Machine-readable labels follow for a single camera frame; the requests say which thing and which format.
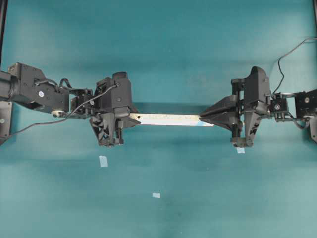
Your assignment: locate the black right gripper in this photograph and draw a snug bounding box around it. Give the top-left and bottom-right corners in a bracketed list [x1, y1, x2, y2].
[199, 79, 289, 147]

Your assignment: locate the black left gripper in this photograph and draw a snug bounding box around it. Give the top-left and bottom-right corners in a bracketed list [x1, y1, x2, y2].
[70, 77, 141, 147]

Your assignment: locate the long wooden board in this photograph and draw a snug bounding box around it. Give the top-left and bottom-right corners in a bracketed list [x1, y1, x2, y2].
[129, 113, 214, 127]

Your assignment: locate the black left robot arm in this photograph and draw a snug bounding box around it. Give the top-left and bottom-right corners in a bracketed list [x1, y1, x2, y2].
[0, 62, 140, 147]

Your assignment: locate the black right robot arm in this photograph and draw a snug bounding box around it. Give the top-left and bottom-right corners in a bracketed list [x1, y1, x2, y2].
[199, 77, 317, 148]

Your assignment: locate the right tape marker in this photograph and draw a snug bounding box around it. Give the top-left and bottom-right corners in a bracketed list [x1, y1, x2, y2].
[236, 147, 245, 154]

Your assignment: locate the left tape marker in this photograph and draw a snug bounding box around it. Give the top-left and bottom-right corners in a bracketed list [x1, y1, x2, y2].
[99, 156, 108, 167]

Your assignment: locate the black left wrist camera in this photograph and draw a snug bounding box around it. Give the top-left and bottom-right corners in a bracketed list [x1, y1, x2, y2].
[111, 72, 132, 118]

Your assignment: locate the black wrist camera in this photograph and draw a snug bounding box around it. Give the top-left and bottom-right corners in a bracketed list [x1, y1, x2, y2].
[111, 72, 132, 118]
[244, 66, 270, 105]

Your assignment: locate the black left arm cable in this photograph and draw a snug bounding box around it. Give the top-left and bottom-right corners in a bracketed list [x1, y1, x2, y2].
[9, 83, 117, 136]

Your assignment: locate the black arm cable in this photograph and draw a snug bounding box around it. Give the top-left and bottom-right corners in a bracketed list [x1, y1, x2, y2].
[9, 83, 117, 136]
[271, 36, 317, 95]

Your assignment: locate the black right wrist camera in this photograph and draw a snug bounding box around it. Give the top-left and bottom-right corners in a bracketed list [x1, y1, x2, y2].
[244, 66, 270, 105]

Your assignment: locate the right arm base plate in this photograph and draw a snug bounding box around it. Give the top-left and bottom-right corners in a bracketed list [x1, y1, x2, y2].
[309, 116, 317, 143]

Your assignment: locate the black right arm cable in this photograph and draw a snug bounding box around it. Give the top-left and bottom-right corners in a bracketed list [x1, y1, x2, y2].
[271, 36, 317, 95]

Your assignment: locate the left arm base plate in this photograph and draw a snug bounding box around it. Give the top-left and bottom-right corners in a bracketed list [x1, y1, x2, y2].
[0, 101, 13, 145]

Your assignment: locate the black frame post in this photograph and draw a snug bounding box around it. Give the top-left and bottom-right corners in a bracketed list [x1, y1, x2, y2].
[0, 0, 8, 64]

